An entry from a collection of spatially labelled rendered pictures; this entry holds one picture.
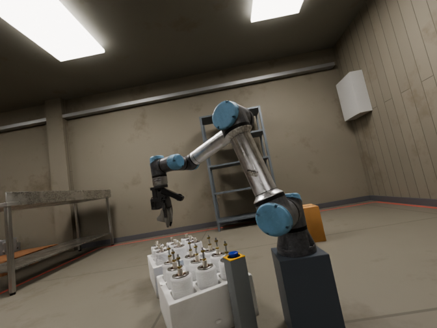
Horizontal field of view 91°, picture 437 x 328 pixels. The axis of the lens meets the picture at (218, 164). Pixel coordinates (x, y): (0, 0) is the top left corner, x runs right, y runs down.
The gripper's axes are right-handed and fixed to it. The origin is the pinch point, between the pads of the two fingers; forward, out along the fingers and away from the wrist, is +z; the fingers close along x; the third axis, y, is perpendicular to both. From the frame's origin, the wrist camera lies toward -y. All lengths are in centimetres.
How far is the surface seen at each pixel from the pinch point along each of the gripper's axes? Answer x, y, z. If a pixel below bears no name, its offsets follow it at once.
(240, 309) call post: 19.6, -30.2, 33.4
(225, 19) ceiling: -147, -54, -222
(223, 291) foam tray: 8.9, -22.8, 31.3
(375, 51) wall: -187, -240, -154
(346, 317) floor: 9, -71, 47
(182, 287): 14.7, -6.9, 24.8
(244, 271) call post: 17.3, -34.0, 20.9
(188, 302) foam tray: 16.8, -9.5, 30.3
